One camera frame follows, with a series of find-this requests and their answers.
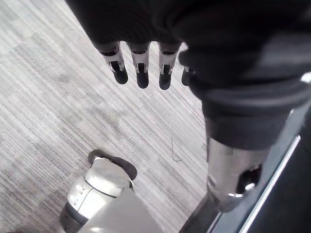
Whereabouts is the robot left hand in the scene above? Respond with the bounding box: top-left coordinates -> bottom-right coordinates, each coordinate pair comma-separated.
65,0 -> 311,213

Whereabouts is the dark robot foot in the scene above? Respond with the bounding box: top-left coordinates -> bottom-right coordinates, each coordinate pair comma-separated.
87,149 -> 138,182

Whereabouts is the silver robot leg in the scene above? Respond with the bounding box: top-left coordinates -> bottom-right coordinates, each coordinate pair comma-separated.
59,156 -> 162,233

